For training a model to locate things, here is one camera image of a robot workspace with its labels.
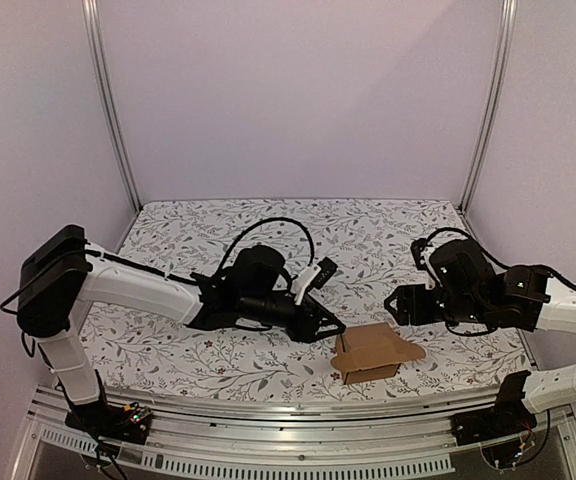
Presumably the aluminium front rail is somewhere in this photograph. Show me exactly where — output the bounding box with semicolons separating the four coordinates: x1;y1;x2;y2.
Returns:
26;385;574;457

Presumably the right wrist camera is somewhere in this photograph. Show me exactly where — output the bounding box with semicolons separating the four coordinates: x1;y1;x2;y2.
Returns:
410;238;438;290

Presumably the brown cardboard box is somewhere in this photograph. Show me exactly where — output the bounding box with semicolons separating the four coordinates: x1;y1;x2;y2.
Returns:
330;322;426;385

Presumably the perforated metal strip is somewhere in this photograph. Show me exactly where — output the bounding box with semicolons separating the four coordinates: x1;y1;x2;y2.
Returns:
37;424;456;475

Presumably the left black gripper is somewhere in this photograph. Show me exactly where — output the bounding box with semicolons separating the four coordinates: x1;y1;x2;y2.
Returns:
239;292;346;344

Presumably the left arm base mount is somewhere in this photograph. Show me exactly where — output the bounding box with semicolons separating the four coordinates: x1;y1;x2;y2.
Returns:
63;370;153;445

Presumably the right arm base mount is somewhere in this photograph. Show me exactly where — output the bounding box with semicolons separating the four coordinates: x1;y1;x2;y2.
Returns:
450;370;537;446

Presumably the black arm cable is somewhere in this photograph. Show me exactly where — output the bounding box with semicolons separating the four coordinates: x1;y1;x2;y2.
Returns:
425;227;576;301
220;217;317;281

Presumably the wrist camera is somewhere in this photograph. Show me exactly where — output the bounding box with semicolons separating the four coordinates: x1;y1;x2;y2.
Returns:
291;257;338;305
410;238;438;290

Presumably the left aluminium corner post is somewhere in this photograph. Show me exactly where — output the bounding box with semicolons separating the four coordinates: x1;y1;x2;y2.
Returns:
82;0;143;214

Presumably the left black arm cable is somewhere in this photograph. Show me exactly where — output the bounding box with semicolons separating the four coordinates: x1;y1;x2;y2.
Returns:
220;217;317;281

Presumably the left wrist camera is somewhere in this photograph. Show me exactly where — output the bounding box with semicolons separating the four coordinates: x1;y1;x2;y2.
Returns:
291;257;338;305

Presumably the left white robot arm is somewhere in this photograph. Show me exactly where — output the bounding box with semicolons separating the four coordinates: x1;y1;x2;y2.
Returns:
0;225;346;434

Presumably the floral patterned table mat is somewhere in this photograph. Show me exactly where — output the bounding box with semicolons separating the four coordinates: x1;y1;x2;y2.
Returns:
81;199;530;403

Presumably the right aluminium corner post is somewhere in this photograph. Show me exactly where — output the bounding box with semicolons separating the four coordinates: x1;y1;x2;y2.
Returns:
458;0;518;216

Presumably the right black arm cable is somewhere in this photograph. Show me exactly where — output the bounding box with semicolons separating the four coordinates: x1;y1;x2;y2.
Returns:
425;227;576;301

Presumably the aluminium corner post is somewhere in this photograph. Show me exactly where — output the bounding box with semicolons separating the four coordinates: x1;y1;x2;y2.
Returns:
458;0;518;216
82;0;143;214

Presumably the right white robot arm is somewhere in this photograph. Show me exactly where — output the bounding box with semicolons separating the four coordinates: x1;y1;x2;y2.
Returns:
384;238;576;436

